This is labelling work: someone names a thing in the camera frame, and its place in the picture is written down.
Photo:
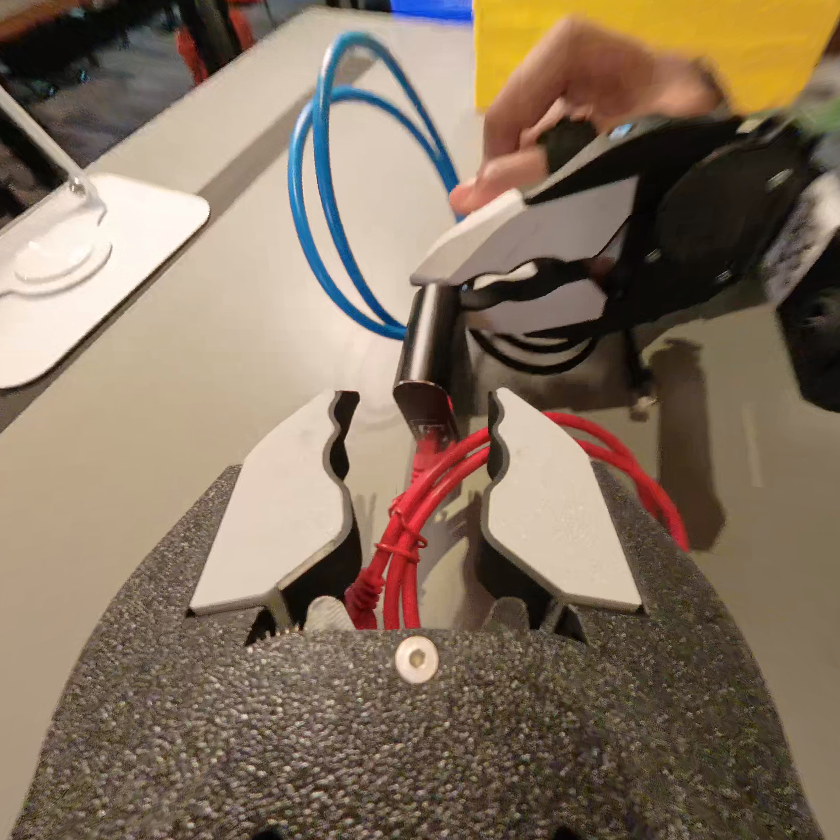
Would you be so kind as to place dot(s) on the person's right hand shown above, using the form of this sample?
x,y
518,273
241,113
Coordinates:
x,y
590,72

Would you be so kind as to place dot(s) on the yellow plastic bin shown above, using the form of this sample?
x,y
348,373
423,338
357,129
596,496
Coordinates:
x,y
656,39

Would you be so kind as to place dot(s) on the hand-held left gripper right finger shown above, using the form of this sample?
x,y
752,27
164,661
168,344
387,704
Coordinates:
x,y
558,525

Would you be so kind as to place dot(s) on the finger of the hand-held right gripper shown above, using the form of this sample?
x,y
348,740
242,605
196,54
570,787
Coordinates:
x,y
525,236
551,308

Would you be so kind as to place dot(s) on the person's right forearm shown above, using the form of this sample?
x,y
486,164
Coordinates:
x,y
817,118

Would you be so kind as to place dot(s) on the black network switch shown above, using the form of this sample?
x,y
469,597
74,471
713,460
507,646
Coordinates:
x,y
426,328

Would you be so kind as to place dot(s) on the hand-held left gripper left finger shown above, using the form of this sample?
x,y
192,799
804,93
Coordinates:
x,y
275,525

